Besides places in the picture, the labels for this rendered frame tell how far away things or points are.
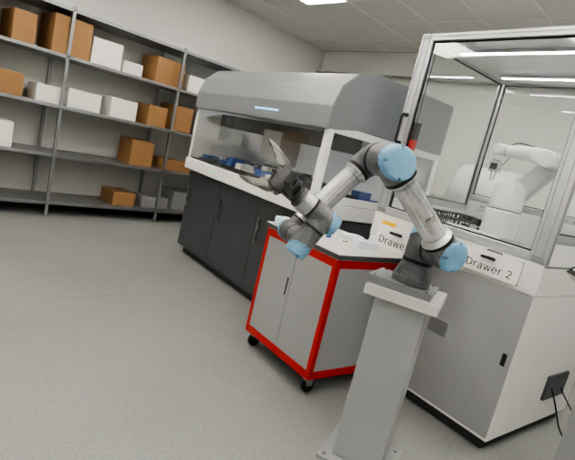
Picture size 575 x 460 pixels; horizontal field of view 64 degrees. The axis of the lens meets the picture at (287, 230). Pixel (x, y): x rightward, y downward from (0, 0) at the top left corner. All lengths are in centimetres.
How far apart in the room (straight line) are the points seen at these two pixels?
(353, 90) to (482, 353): 169
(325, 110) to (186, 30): 353
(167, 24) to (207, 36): 56
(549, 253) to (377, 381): 97
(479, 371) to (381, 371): 72
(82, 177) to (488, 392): 469
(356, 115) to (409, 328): 163
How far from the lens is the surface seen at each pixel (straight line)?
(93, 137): 575
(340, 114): 298
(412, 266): 185
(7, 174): 556
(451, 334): 257
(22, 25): 505
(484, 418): 256
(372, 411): 200
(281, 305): 256
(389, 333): 187
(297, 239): 147
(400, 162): 153
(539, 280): 235
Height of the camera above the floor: 118
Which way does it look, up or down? 10 degrees down
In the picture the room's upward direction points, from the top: 13 degrees clockwise
